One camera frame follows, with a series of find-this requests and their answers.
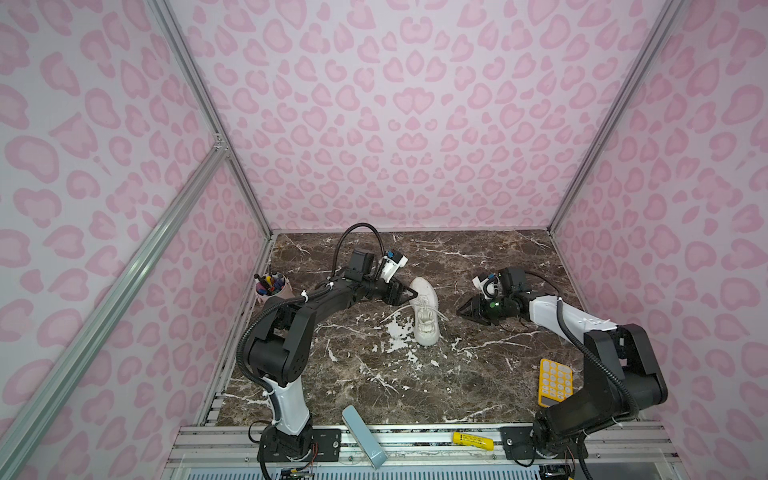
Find aluminium corner frame post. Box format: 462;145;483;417
147;0;273;239
547;0;690;239

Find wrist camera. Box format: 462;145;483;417
472;267;530;300
344;250;408;284

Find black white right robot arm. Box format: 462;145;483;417
457;291;669;454

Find yellow calculator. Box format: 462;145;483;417
537;359;574;408

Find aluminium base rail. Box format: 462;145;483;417
161;421;687;479

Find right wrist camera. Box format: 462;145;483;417
472;267;530;300

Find coloured pens in cup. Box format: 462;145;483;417
254;272;286;297

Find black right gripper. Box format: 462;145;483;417
455;293;515;326

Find yellow marker tube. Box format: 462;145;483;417
452;432;495;451

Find diagonal aluminium frame bar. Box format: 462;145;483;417
1;146;229;479

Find aluminium corner frame post right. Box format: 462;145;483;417
547;0;690;239

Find aluminium corner frame post left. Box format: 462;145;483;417
147;0;273;239

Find light blue eraser block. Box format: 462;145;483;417
342;405;388;469

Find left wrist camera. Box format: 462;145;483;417
344;250;408;284

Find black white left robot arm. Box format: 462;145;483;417
236;278;418;465

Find white knit sneaker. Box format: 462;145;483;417
409;277;440;347

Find pink pen cup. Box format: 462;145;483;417
254;272;294;305

